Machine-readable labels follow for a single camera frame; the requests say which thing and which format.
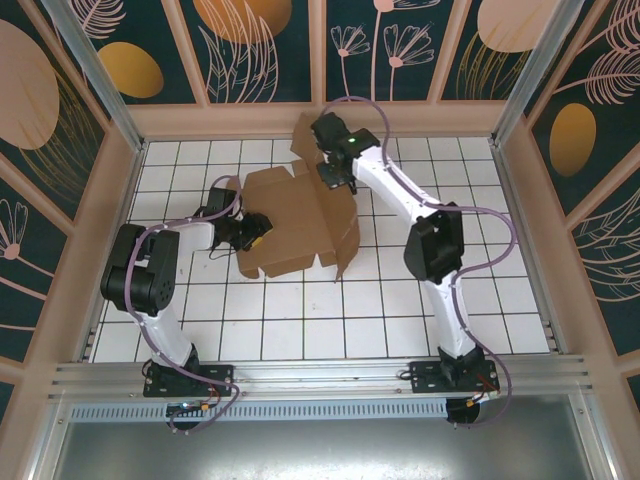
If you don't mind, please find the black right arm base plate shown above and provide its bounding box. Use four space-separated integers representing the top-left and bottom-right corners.
408 360 501 396

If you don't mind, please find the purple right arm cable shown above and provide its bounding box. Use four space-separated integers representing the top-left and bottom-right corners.
319 95 519 431

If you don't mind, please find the long aluminium mounting rail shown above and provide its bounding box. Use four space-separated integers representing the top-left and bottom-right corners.
47 355 596 401

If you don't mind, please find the small circuit board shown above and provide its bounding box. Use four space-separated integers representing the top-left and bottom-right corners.
167 399 214 417

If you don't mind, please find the grey metal sheet panel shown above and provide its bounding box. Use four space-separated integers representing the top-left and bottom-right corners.
49 419 596 480

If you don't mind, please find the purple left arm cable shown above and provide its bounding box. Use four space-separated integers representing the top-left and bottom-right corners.
127 174 246 436

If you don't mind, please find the aluminium side rail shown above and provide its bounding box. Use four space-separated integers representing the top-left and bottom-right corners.
77 142 149 364
492 142 569 359

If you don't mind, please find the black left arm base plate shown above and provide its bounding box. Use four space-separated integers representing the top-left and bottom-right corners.
143 363 236 399

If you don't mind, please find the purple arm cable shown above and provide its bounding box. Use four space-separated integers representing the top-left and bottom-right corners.
319 95 519 431
127 174 246 436

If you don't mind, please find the slotted grey cable tray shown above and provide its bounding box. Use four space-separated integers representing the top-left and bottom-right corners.
69 397 449 421

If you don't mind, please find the brown cardboard box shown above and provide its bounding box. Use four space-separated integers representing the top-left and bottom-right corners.
234 112 362 284

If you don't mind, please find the aluminium frame post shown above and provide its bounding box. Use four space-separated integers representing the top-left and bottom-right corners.
489 0 581 146
42 0 146 154

